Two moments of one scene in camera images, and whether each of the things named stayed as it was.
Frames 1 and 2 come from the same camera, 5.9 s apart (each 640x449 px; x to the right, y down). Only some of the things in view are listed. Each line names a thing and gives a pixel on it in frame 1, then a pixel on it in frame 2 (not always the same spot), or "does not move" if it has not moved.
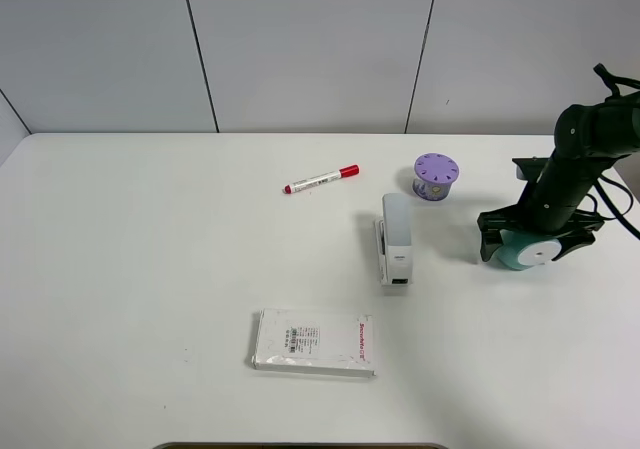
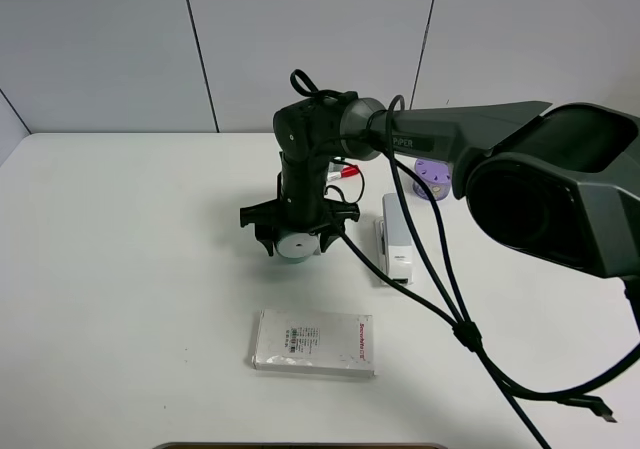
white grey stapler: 394,252 does not move
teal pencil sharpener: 519,252 → 296,247
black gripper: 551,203 → 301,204
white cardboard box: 340,343 does not move
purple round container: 434,174 does not move
